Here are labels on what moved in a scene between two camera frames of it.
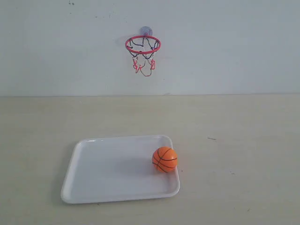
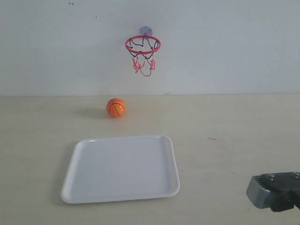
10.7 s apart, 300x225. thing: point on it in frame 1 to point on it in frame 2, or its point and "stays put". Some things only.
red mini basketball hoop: [142, 48] stays put
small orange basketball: [164, 159] to [116, 107]
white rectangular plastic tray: [102, 168] stays put
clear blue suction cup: [146, 31] stays put
